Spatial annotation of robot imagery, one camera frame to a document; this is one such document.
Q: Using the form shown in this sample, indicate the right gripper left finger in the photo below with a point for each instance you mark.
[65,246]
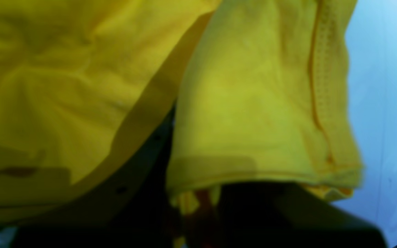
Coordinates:
[129,209]

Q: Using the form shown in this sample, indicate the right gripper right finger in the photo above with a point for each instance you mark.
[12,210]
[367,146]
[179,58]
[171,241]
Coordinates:
[284,215]

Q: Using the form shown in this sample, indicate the orange yellow T-shirt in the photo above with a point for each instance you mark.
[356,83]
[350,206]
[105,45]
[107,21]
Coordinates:
[260,88]

